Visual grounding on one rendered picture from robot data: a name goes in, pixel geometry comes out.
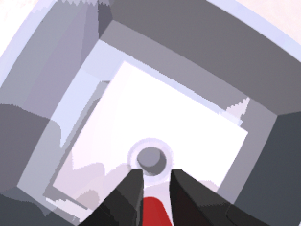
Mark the grey open box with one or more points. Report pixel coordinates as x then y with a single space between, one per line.
219 53

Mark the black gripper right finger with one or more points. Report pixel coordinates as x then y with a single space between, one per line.
193 204

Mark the red peg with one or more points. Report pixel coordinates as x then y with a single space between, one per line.
154 213

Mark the white square plate with hole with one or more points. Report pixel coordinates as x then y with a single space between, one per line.
137 111

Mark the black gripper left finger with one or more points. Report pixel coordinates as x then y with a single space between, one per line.
123 206

